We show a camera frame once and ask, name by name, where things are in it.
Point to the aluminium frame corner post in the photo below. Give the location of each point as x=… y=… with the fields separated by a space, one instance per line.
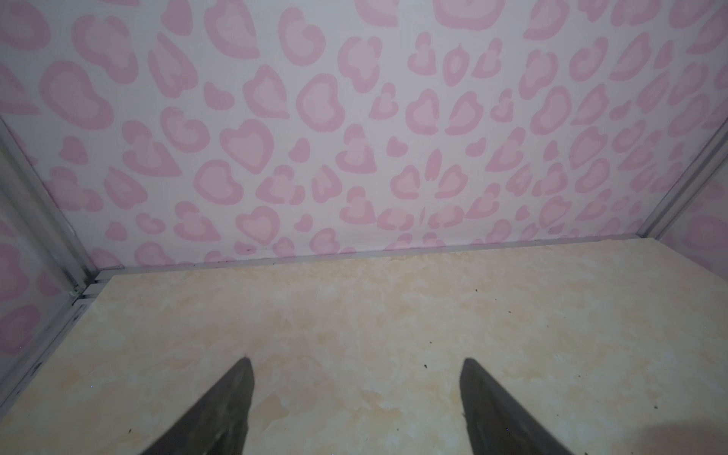
x=44 y=273
x=701 y=170

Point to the aluminium frame right corner post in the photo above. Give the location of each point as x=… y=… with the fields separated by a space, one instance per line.
x=701 y=170

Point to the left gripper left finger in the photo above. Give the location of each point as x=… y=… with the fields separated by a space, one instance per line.
x=218 y=422

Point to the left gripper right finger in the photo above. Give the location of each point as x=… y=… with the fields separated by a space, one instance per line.
x=496 y=422

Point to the aluminium frame left corner post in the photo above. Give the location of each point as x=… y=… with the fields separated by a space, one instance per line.
x=44 y=273

